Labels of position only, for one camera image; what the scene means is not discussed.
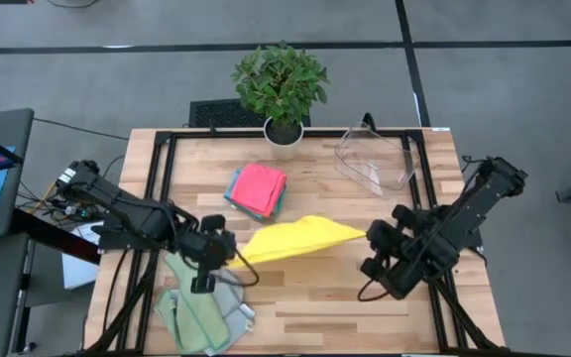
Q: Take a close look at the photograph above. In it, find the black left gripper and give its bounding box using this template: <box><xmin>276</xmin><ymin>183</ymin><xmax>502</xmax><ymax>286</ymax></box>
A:
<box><xmin>169</xmin><ymin>213</ymin><xmax>228</xmax><ymax>296</ymax></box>

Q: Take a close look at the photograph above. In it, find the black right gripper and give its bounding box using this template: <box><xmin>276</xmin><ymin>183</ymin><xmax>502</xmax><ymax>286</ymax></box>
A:
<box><xmin>359</xmin><ymin>203</ymin><xmax>461</xmax><ymax>301</ymax></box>

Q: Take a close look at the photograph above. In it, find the grey microfiber towel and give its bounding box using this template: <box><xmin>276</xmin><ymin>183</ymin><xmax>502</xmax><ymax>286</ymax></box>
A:
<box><xmin>205</xmin><ymin>267</ymin><xmax>257</xmax><ymax>356</ymax></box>

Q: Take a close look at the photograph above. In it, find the pale green microfiber towel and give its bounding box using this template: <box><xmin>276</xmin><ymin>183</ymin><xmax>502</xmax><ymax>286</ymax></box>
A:
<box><xmin>154</xmin><ymin>251</ymin><xmax>232</xmax><ymax>356</ymax></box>

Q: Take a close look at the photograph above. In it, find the turquoise microfiber towel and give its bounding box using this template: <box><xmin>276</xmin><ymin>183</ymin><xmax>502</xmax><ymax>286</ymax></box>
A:
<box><xmin>225</xmin><ymin>195</ymin><xmax>286</xmax><ymax>223</ymax></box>

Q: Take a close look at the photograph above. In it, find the light blue microfiber towel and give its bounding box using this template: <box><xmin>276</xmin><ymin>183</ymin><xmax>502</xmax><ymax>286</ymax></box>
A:
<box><xmin>222</xmin><ymin>168</ymin><xmax>243</xmax><ymax>207</ymax></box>

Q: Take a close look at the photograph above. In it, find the pink microfiber towel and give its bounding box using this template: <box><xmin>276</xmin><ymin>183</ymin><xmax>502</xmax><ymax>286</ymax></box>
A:
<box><xmin>229</xmin><ymin>163</ymin><xmax>287</xmax><ymax>219</ymax></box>

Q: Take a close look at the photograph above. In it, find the yellow microfiber towel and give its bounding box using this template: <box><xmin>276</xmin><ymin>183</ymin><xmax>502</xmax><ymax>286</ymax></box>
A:
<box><xmin>226</xmin><ymin>214</ymin><xmax>368</xmax><ymax>271</ymax></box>

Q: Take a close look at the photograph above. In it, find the clear plastic bin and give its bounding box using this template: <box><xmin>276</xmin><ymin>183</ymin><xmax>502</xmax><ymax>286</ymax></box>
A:
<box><xmin>333</xmin><ymin>123</ymin><xmax>416</xmax><ymax>198</ymax></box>

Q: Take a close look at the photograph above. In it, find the white paper sheet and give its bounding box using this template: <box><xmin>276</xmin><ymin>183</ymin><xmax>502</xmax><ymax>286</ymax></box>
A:
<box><xmin>60</xmin><ymin>221</ymin><xmax>103</xmax><ymax>291</ymax></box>

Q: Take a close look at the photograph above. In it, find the white plant pot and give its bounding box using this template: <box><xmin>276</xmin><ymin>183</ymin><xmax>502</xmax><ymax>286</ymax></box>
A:
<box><xmin>263</xmin><ymin>116</ymin><xmax>306</xmax><ymax>162</ymax></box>

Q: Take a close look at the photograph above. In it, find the black floor vent grate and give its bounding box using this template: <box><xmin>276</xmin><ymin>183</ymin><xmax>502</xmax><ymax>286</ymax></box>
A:
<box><xmin>188</xmin><ymin>98</ymin><xmax>312</xmax><ymax>129</ymax></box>

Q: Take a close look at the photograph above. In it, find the green leafy plant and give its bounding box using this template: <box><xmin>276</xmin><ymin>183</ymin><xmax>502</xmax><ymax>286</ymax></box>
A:
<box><xmin>229</xmin><ymin>40</ymin><xmax>331</xmax><ymax>128</ymax></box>

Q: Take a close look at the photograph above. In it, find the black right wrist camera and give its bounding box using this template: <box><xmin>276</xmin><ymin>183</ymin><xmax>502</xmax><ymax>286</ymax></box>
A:
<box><xmin>366</xmin><ymin>219</ymin><xmax>406</xmax><ymax>259</ymax></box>

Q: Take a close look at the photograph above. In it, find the black left wrist camera cable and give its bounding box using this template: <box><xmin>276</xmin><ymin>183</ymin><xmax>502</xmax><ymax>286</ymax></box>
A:
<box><xmin>210</xmin><ymin>250</ymin><xmax>261</xmax><ymax>289</ymax></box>

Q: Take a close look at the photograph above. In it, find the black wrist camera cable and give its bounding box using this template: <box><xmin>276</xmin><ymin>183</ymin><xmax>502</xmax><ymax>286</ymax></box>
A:
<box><xmin>210</xmin><ymin>250</ymin><xmax>261</xmax><ymax>289</ymax></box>
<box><xmin>357</xmin><ymin>278</ymin><xmax>392</xmax><ymax>303</ymax></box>

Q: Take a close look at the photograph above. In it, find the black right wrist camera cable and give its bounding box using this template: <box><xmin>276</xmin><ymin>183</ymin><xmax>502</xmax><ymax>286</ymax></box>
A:
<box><xmin>357</xmin><ymin>278</ymin><xmax>392</xmax><ymax>303</ymax></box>

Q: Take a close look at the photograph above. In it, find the black aluminium table frame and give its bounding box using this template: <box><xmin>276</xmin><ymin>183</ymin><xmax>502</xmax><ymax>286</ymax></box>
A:
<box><xmin>84</xmin><ymin>127</ymin><xmax>506</xmax><ymax>356</ymax></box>

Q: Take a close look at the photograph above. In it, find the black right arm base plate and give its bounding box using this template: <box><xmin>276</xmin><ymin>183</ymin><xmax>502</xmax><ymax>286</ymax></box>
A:
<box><xmin>413</xmin><ymin>205</ymin><xmax>486</xmax><ymax>249</ymax></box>

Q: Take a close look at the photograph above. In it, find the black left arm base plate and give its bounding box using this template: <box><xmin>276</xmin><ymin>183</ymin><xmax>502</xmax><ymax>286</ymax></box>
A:
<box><xmin>91</xmin><ymin>217</ymin><xmax>168</xmax><ymax>252</ymax></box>

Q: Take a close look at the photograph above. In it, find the black cable bundle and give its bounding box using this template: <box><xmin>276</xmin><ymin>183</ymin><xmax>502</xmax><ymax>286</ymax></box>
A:
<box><xmin>16</xmin><ymin>156</ymin><xmax>126</xmax><ymax>225</ymax></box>

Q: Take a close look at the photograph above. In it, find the yellow cable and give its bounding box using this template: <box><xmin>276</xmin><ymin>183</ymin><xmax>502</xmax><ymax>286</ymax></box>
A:
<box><xmin>31</xmin><ymin>182</ymin><xmax>58</xmax><ymax>215</ymax></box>

